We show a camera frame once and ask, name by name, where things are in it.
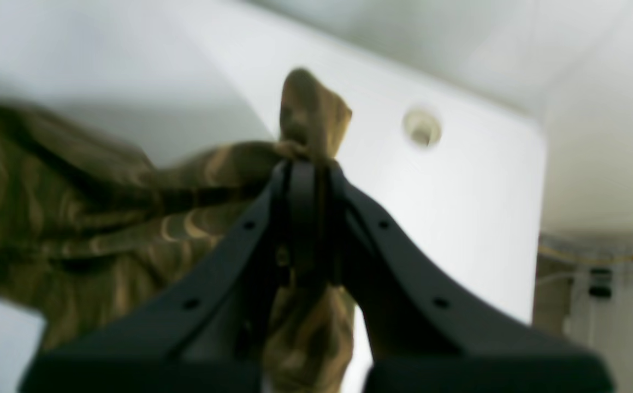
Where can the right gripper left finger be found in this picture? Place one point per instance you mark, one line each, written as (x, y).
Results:
(207, 332)

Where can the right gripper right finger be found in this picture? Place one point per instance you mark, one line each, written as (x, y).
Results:
(430, 334)

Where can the camouflage t-shirt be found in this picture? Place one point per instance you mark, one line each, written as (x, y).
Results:
(91, 229)

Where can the right table cable grommet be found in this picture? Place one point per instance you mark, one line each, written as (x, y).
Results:
(423, 126)

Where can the wall power outlet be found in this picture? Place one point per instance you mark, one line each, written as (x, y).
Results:
(600, 283)

